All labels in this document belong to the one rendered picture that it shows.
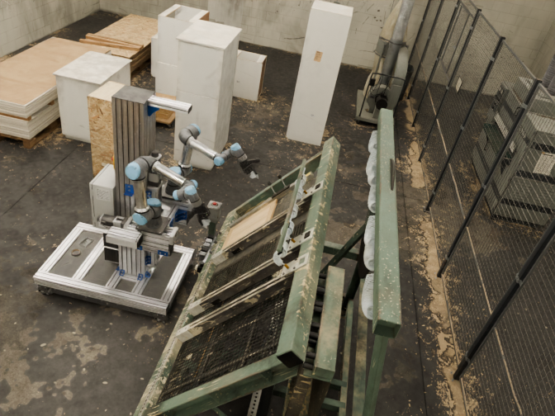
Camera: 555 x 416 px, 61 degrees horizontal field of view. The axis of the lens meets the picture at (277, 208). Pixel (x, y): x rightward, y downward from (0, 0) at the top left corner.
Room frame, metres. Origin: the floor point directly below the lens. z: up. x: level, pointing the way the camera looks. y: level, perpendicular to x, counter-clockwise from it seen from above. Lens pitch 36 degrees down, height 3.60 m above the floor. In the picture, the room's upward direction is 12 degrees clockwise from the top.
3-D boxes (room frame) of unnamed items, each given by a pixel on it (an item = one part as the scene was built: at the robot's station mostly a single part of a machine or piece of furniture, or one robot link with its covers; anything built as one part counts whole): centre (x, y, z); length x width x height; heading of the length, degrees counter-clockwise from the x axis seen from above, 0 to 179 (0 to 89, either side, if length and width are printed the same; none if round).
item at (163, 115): (6.74, 2.12, 0.15); 0.61 x 0.52 x 0.31; 177
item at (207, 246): (3.10, 0.55, 0.69); 0.50 x 0.14 x 0.24; 176
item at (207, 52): (5.95, 1.26, 0.88); 0.90 x 0.60 x 1.75; 177
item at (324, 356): (1.69, -0.36, 1.38); 0.70 x 0.15 x 0.85; 176
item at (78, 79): (6.07, 2.85, 0.48); 1.00 x 0.64 x 0.95; 177
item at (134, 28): (9.10, 3.52, 0.23); 2.45 x 1.03 x 0.45; 177
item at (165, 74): (7.64, 2.08, 0.36); 0.80 x 0.58 x 0.72; 177
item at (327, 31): (7.23, -0.20, 1.03); 0.61 x 0.58 x 2.05; 177
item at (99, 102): (4.80, 2.03, 0.63); 0.50 x 0.42 x 1.25; 174
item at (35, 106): (6.41, 3.83, 0.32); 2.45 x 1.06 x 0.65; 177
